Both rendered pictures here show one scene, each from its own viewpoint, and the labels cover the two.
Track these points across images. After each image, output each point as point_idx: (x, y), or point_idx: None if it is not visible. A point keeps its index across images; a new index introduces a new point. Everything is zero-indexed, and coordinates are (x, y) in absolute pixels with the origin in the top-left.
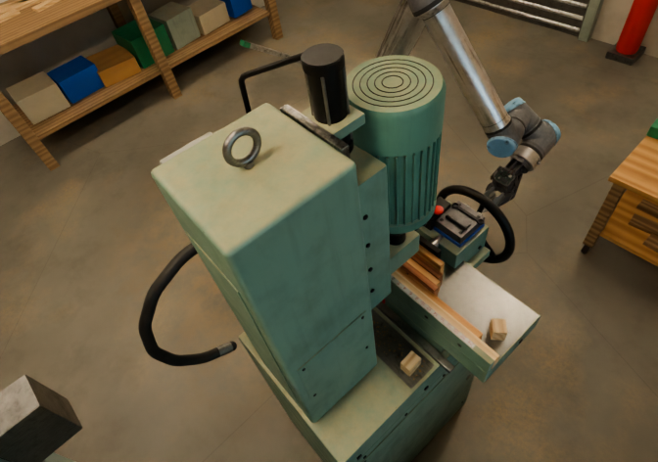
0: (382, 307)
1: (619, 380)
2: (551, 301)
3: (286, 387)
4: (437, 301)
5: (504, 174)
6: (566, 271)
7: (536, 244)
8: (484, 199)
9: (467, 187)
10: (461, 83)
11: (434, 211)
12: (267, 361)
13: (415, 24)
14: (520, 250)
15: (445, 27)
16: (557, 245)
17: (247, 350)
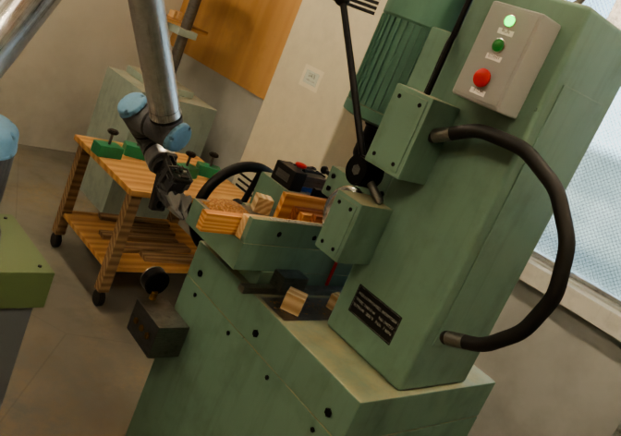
0: (332, 288)
1: None
2: (141, 356)
3: (482, 323)
4: None
5: (178, 172)
6: (112, 327)
7: (60, 321)
8: (264, 165)
9: (243, 162)
10: (162, 61)
11: (304, 165)
12: (479, 300)
13: None
14: (58, 335)
15: None
16: (74, 312)
17: (353, 432)
